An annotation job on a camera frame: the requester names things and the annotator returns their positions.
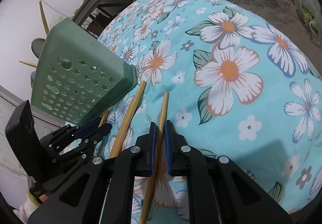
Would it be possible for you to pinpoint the steel spoon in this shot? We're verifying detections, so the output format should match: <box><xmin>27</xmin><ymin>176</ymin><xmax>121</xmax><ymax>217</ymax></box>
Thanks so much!
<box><xmin>31</xmin><ymin>38</ymin><xmax>45</xmax><ymax>58</ymax></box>

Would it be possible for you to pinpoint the long wooden chopstick front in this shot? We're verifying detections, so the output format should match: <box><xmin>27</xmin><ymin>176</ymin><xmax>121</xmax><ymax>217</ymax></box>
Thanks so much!
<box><xmin>39</xmin><ymin>1</ymin><xmax>50</xmax><ymax>35</ymax></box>

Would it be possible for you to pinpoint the hand holding left gripper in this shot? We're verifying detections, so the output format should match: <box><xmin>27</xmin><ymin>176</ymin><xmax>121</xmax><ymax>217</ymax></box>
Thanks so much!
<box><xmin>37</xmin><ymin>192</ymin><xmax>51</xmax><ymax>204</ymax></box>

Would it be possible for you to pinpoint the green perforated utensil holder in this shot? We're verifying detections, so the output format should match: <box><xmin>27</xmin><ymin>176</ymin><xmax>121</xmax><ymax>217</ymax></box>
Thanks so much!
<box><xmin>31</xmin><ymin>18</ymin><xmax>137</xmax><ymax>126</ymax></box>

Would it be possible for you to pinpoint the floral turquoise tablecloth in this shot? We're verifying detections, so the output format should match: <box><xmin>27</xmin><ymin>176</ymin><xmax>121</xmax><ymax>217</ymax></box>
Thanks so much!
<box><xmin>99</xmin><ymin>0</ymin><xmax>321</xmax><ymax>223</ymax></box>

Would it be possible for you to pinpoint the green yellow package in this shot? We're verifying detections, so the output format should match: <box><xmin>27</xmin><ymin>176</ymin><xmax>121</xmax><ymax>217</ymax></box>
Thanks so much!
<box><xmin>294</xmin><ymin>0</ymin><xmax>321</xmax><ymax>46</ymax></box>

